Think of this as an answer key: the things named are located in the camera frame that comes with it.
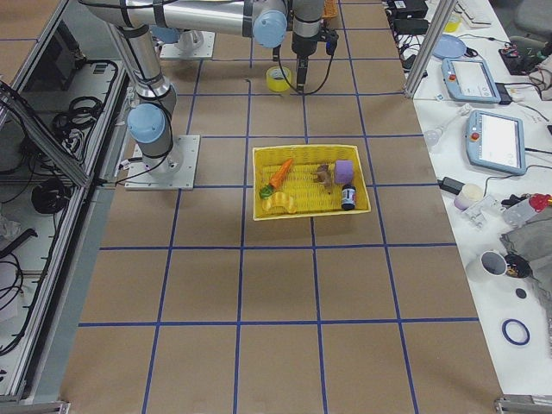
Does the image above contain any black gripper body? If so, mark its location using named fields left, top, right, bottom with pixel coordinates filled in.
left=297, top=56, right=309, bottom=73

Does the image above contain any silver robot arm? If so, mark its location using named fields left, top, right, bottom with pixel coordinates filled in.
left=150, top=26, right=204, bottom=51
left=84, top=1, right=325, bottom=190

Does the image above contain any brown wicker basket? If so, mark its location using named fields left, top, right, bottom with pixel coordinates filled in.
left=323, top=0, right=338, bottom=19

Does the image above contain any brown toy lion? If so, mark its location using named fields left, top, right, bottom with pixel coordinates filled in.
left=313, top=164, right=333, bottom=194

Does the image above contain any purple foam cube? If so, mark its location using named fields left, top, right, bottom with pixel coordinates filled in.
left=334, top=160, right=354, bottom=185

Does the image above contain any yellow woven basket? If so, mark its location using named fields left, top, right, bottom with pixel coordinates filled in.
left=252, top=144, right=371, bottom=221

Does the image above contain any orange toy carrot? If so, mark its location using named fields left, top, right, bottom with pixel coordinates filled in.
left=260, top=159, right=293, bottom=199

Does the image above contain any dark small bottle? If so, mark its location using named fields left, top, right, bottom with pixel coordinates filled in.
left=341, top=184, right=356, bottom=211

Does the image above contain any yellow toy croissant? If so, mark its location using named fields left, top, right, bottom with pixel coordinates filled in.
left=261, top=191, right=297, bottom=214

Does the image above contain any blue plate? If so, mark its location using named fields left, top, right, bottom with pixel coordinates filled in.
left=432, top=34, right=467, bottom=60

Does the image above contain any upper teach pendant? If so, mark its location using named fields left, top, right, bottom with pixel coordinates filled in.
left=441, top=58, right=501, bottom=104

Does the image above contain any teach pendant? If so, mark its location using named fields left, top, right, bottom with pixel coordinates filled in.
left=441, top=58, right=501, bottom=104
left=465, top=110, right=527, bottom=176

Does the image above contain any black power adapter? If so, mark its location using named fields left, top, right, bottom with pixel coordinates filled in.
left=437, top=177, right=465, bottom=196

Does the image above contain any lower teach pendant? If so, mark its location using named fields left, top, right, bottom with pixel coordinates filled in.
left=465, top=110, right=527, bottom=176

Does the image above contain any white purple cup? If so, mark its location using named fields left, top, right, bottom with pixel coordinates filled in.
left=454, top=184, right=484, bottom=210

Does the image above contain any white mug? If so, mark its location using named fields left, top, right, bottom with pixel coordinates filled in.
left=466, top=250, right=508, bottom=283

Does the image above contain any grey cloth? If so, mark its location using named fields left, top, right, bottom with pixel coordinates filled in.
left=500, top=207, right=551, bottom=331

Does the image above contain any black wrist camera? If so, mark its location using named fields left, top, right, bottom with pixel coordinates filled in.
left=325, top=29, right=339, bottom=57

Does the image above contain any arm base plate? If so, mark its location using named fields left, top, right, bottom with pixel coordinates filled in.
left=123, top=135, right=200, bottom=191
left=160, top=30, right=216, bottom=60

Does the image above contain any aluminium frame post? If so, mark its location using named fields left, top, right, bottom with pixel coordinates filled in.
left=404, top=0, right=457, bottom=98

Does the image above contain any blue ring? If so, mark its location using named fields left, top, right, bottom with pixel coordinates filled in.
left=501, top=318, right=530, bottom=347

